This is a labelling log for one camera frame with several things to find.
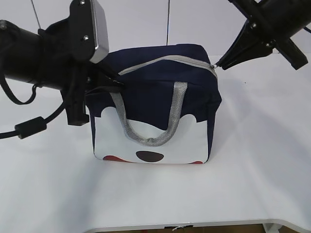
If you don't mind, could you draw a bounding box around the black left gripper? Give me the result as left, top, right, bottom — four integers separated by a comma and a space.
37, 20, 124, 126

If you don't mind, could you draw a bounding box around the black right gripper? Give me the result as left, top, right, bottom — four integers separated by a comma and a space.
216, 0, 306, 70

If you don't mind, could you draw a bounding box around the navy blue lunch bag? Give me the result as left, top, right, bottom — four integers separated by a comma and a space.
86, 44, 222, 164

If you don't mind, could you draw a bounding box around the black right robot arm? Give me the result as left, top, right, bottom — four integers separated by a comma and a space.
216, 0, 311, 70

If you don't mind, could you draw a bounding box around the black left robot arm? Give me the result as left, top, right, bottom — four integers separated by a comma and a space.
0, 18, 124, 126

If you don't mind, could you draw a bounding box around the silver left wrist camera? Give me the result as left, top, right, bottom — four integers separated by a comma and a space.
69, 0, 109, 64

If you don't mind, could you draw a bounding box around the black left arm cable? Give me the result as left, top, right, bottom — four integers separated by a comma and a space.
0, 72, 69, 140

